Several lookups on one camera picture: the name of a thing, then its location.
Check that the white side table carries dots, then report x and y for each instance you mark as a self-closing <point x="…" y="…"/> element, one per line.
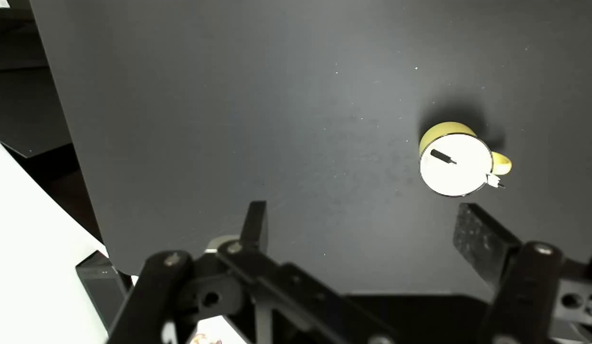
<point x="42" y="299"/>

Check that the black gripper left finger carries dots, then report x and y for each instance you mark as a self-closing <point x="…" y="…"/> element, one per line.
<point x="254" y="229"/>

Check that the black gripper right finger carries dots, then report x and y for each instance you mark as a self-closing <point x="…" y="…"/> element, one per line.
<point x="483" y="244"/>

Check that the yellow enamel cup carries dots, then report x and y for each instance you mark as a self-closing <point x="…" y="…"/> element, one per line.
<point x="476" y="164"/>

